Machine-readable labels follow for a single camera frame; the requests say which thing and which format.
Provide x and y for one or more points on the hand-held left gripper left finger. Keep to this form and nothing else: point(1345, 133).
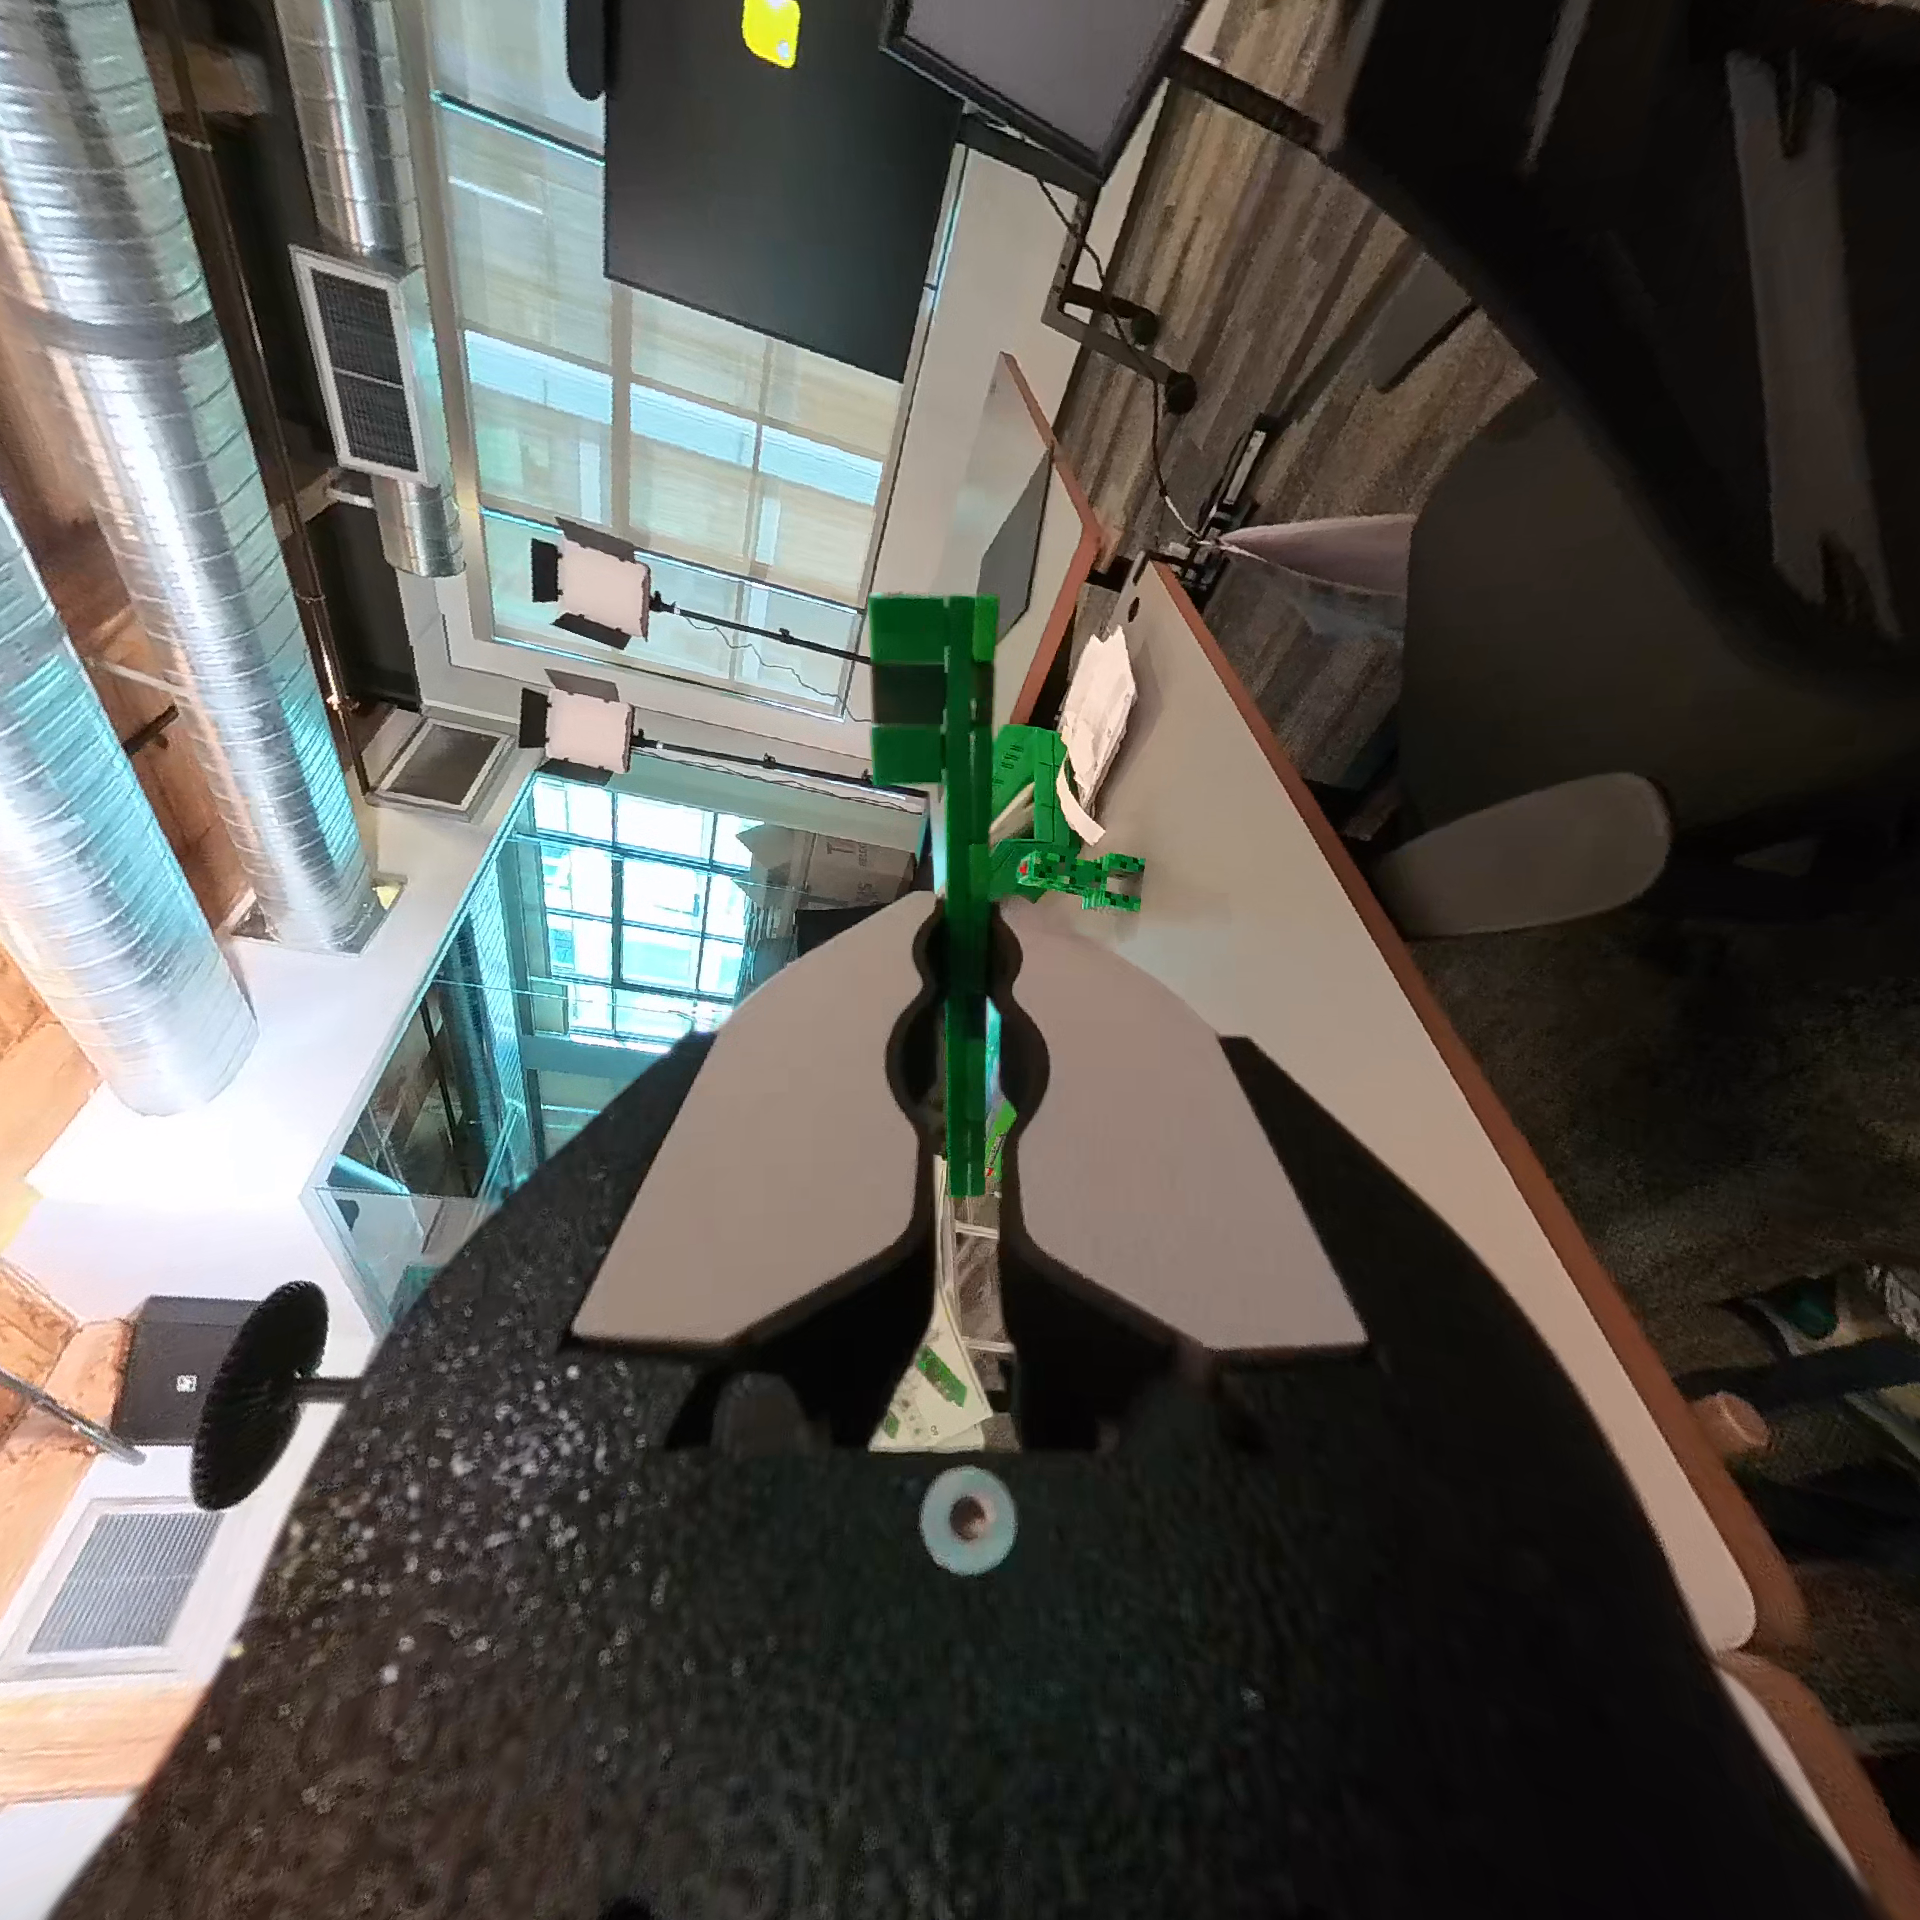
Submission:
point(750, 1171)

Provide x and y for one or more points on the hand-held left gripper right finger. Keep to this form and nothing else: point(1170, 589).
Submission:
point(1170, 1184)

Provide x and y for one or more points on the green brick plate assembly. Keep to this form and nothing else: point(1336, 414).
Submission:
point(966, 751)

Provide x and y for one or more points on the grey desk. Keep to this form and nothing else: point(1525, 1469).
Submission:
point(1200, 840)
point(960, 494)

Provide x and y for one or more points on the dark desk mat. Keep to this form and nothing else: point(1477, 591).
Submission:
point(1017, 540)

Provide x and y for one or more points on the brick instruction booklet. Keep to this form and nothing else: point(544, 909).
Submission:
point(938, 1381)

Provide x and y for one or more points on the green brick creeper model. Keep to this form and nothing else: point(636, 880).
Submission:
point(1072, 884)

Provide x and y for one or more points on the crumpled white paper bag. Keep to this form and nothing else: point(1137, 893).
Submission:
point(1077, 804)
point(1102, 697)

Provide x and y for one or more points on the black light stand pole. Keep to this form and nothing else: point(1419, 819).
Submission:
point(764, 629)
point(750, 761)

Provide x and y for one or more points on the green plastic bin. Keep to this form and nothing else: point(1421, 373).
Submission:
point(1026, 774)

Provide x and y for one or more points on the studio light panel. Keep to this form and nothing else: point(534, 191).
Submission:
point(598, 587)
point(585, 729)

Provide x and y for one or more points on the black round disc on rod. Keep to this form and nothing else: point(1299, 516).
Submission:
point(254, 1395)

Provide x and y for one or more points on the black speaker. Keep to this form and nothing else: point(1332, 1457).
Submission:
point(164, 1372)

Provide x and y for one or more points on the black office chair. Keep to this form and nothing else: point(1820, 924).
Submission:
point(1574, 571)

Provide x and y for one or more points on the black computer monitor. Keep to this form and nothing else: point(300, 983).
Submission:
point(1036, 61)

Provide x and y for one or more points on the white wall vent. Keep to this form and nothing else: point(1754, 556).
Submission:
point(112, 1582)
point(437, 761)

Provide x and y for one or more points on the white duct vent grille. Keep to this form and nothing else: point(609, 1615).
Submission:
point(364, 369)

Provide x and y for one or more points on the large black wall screen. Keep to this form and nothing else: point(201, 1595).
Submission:
point(780, 196)

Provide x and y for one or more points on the thin silver air duct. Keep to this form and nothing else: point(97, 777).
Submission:
point(369, 149)

